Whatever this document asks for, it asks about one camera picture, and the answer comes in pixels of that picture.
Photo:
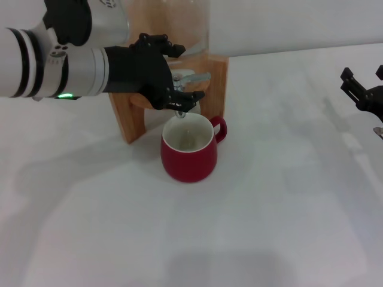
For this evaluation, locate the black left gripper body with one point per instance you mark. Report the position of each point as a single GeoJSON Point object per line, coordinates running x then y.
{"type": "Point", "coordinates": [134, 71]}

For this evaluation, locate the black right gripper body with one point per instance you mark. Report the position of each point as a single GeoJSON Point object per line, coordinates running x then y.
{"type": "Point", "coordinates": [372, 103]}

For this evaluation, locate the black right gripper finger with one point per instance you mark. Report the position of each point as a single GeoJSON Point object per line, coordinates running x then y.
{"type": "Point", "coordinates": [354, 86]}
{"type": "Point", "coordinates": [380, 72]}

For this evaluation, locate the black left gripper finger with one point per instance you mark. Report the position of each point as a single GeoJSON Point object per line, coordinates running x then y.
{"type": "Point", "coordinates": [161, 43]}
{"type": "Point", "coordinates": [185, 101]}

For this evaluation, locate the red ceramic cup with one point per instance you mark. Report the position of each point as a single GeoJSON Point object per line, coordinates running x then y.
{"type": "Point", "coordinates": [188, 164]}

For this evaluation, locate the chrome faucet with lever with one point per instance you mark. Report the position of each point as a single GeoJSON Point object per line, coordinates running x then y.
{"type": "Point", "coordinates": [194, 77]}

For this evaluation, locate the wooden dispenser stand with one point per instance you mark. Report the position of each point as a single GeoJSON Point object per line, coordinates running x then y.
{"type": "Point", "coordinates": [215, 98]}

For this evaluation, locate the glass water dispenser jar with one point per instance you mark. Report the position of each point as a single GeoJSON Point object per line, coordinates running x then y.
{"type": "Point", "coordinates": [185, 24]}

